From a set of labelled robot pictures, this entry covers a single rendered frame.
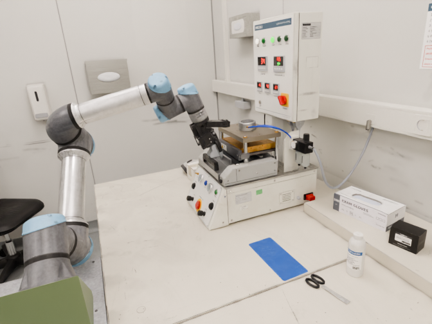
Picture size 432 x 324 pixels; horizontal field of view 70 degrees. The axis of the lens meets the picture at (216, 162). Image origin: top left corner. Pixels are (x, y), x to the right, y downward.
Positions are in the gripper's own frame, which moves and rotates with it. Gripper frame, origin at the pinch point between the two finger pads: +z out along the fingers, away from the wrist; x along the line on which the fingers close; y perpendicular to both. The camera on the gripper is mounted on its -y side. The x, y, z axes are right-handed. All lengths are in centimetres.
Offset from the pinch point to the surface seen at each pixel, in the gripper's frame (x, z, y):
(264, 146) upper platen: 10.2, 1.2, -16.7
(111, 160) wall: -149, 21, 54
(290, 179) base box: 17.0, 18.5, -19.8
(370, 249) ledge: 58, 31, -20
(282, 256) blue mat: 44, 25, 6
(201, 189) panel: -2.7, 11.0, 14.8
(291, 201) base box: 16.8, 29.2, -17.0
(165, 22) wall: -149, -60, -40
